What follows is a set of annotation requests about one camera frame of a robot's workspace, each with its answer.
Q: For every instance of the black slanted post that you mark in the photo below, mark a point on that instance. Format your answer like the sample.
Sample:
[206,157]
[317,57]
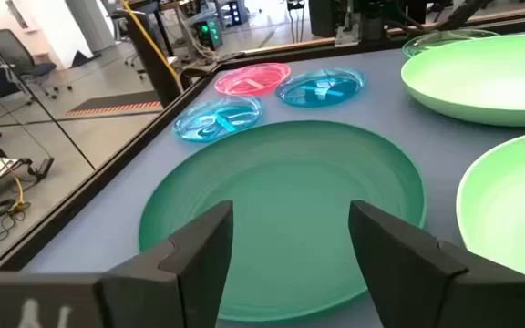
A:
[153,59]

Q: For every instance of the small pink translucent plate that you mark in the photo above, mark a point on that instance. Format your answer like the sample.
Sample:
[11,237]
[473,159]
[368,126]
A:
[244,75]

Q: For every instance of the black table frame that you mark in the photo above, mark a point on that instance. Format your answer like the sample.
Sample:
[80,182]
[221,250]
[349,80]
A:
[107,168]

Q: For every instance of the white building column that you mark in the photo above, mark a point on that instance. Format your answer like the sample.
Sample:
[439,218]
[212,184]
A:
[91,23]

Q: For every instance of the black office chair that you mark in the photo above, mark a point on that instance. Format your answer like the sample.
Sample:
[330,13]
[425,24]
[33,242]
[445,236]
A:
[16,54]

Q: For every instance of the small green translucent plate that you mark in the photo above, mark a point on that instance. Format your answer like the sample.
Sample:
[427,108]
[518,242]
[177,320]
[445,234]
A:
[426,42]

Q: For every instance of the black power brick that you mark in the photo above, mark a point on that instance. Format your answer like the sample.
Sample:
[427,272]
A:
[44,167]

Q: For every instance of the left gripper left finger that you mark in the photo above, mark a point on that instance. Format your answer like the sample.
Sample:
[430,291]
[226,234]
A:
[189,273]

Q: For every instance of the small blue translucent plate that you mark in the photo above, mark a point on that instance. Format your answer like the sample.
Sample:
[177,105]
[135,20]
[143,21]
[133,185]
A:
[303,98]
[194,130]

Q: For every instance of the large dark green plate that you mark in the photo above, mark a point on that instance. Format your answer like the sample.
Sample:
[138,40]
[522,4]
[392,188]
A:
[290,173]

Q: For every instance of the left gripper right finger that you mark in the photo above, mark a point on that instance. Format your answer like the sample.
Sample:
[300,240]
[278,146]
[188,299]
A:
[408,273]

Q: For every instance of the hazard striped floor mat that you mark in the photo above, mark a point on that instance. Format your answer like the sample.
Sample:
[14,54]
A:
[116,102]

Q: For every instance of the large light green plate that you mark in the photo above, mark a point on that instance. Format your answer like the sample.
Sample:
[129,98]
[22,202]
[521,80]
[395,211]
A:
[513,205]
[481,77]

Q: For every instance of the computer with green lights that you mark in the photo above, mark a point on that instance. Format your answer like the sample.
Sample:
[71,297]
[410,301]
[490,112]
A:
[208,33]

